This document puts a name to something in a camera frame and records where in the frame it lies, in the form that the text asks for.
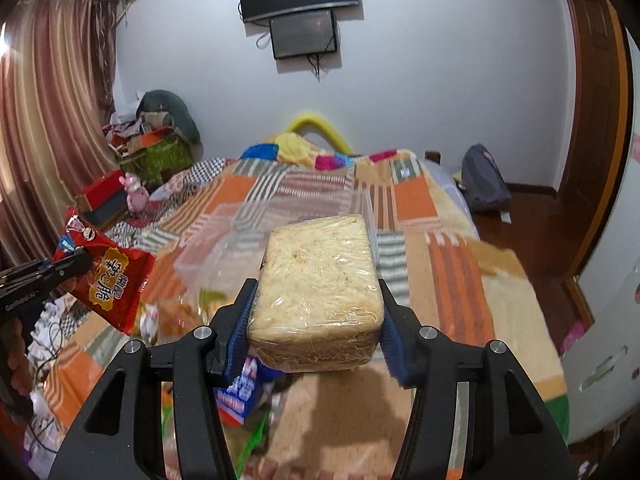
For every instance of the yellow pillow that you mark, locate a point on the yellow pillow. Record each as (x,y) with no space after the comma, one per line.
(310,141)

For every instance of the red cartoon snack bag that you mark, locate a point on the red cartoon snack bag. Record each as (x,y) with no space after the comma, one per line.
(113,283)

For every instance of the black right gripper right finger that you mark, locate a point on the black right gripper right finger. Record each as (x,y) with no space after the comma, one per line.
(511,434)

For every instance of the green patterned bag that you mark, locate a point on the green patterned bag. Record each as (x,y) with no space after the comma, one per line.
(158,163)

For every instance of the brown wooden door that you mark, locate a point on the brown wooden door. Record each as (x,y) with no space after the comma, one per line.
(594,164)

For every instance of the blue red snack bag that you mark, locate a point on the blue red snack bag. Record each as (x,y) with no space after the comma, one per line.
(236,402)

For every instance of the pink plush toy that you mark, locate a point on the pink plush toy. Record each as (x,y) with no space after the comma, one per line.
(137,195)

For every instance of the red and black box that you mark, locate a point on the red and black box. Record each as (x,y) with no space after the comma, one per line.
(104,202)

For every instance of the clear plastic storage bin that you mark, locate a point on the clear plastic storage bin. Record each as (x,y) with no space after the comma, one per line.
(229,247)

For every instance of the plastic bread loaf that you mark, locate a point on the plastic bread loaf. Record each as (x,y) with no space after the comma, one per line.
(318,305)

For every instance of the dark grey backpack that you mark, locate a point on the dark grey backpack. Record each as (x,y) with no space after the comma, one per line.
(483,186)

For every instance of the small black wall monitor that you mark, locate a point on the small black wall monitor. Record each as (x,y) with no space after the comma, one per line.
(303,34)

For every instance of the patchwork striped bed blanket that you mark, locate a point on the patchwork striped bed blanket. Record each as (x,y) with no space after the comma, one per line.
(349,424)

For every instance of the clear bag orange fried snacks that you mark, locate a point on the clear bag orange fried snacks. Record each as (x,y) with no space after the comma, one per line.
(171,318)

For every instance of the person's left hand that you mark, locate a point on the person's left hand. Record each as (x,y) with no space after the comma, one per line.
(20,376)

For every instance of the striped brown curtain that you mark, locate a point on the striped brown curtain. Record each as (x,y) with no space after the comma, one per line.
(56,95)

